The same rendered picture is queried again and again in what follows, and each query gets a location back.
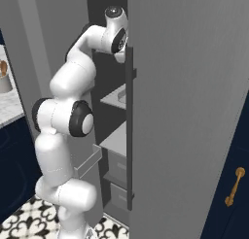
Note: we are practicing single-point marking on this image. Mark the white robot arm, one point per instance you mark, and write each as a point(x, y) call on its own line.
point(61, 116)

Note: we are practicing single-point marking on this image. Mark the grey fridge shelf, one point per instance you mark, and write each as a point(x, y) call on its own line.
point(115, 139)
point(112, 98)

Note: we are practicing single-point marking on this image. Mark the grey fridge drawer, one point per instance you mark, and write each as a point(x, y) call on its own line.
point(117, 166)
point(118, 196)

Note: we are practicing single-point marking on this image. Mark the grey door bin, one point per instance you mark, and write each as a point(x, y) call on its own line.
point(89, 162)

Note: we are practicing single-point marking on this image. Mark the large grey fridge door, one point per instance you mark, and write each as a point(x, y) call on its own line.
point(188, 103)

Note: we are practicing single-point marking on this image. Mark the navy cupboard door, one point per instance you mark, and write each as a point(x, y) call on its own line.
point(227, 152)

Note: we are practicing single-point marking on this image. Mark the narrow grey fridge door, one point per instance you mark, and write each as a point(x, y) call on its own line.
point(42, 39)

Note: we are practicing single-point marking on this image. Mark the navy base cupboard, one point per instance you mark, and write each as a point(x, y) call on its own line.
point(14, 165)

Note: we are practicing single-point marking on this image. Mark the white utensil pot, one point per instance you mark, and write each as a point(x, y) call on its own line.
point(4, 82)

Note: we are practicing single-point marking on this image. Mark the wooden spoon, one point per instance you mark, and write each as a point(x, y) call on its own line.
point(3, 68)

